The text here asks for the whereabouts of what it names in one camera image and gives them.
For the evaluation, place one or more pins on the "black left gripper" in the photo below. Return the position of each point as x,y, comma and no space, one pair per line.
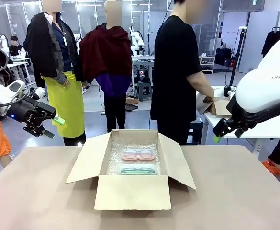
33,115

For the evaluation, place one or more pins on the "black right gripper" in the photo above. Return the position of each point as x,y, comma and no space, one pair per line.
227,127

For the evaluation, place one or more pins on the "small cardboard box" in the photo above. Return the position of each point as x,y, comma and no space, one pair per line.
220,109

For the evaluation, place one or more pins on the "pink glasses case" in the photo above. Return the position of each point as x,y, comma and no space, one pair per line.
138,154

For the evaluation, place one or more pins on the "green glasses case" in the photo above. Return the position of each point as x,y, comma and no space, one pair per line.
138,169

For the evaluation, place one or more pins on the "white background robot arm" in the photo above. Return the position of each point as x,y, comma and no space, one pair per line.
137,42
1,42

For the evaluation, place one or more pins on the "person's right forearm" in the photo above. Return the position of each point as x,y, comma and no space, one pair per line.
199,83

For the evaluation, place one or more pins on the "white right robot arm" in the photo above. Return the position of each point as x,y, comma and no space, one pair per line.
266,86

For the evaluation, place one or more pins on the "dark-framed glasses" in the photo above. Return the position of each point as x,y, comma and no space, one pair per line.
130,151

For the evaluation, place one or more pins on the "green-framed glasses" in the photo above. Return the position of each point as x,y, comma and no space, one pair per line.
127,170

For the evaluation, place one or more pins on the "person's right hand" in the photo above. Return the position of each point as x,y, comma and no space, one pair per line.
211,97

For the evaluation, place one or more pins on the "white side table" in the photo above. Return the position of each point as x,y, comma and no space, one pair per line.
254,131

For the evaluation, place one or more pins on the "mannequin with yellow skirt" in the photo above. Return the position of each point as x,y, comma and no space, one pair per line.
58,72

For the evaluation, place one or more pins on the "crumpled orange cloth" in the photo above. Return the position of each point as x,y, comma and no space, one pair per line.
278,170

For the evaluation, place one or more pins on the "clear bubble wrap sheet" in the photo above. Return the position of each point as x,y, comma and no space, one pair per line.
115,158

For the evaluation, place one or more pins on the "white background desk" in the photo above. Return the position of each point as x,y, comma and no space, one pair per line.
19,67

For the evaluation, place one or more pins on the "white shoe shelf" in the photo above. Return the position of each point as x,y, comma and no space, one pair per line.
206,64

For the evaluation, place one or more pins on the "flat black floor tray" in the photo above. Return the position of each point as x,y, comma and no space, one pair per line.
131,107

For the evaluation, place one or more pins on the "black bags on stand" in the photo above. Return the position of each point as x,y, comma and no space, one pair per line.
223,56

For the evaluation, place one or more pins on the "mannequin with maroon shawl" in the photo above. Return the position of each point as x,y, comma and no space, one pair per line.
108,67

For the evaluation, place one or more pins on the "black tripod stand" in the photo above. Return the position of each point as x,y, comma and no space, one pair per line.
236,55

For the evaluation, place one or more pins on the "tiny cardboard box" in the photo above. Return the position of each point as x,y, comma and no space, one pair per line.
132,100

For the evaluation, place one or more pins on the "person in black t-shirt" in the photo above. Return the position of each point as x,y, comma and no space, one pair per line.
175,72

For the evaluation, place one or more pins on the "seated person in jacket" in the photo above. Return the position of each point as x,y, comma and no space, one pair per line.
16,46

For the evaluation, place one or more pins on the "grey plastic stool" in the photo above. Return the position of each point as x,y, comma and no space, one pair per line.
144,91

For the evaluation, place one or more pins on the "large open cardboard box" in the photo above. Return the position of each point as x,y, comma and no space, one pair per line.
132,182

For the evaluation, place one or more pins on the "clothes rack with garments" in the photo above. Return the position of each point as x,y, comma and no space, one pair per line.
271,40

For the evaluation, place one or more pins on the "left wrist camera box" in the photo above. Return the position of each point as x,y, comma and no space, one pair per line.
38,93

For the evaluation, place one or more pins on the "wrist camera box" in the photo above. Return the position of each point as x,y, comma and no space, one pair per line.
38,93
230,91

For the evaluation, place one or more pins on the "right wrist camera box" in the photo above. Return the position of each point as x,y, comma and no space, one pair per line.
230,91

